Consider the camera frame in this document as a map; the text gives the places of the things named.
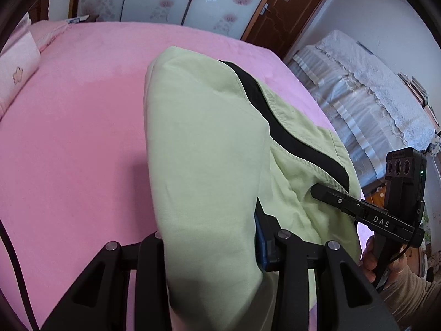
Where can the wooden drawer cabinet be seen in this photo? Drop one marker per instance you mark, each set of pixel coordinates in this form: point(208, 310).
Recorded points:
point(377, 198)

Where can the pink bed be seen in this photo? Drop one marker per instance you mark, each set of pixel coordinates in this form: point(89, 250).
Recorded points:
point(86, 117)

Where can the person's right hand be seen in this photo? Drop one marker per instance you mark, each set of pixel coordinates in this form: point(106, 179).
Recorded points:
point(368, 258)

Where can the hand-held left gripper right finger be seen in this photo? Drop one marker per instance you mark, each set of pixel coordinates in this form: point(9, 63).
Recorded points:
point(259, 244)

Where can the person's right forearm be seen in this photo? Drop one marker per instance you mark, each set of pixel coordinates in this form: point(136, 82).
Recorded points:
point(413, 300)

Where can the pink flower pillow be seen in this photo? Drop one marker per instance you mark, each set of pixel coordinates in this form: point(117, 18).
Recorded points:
point(19, 72)

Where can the small bedside item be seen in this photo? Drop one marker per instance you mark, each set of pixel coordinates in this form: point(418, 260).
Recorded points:
point(77, 19)

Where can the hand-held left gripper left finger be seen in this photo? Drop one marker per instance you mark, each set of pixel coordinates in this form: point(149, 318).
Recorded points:
point(151, 258)

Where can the stack of books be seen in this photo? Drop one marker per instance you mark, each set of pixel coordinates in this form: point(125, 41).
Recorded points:
point(420, 93)

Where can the green and black hooded jacket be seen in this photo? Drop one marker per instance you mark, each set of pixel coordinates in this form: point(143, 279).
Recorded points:
point(206, 151)

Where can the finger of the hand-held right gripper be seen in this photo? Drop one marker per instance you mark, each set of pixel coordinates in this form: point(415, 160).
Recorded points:
point(330, 198)

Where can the wooden bed frame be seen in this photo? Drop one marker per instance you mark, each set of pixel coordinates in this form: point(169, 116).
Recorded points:
point(41, 5)

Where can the pink flat pillow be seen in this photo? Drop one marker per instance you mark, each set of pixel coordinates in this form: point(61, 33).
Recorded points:
point(48, 34)

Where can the brown wooden door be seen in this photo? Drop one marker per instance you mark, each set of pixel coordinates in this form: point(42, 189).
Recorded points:
point(289, 7)

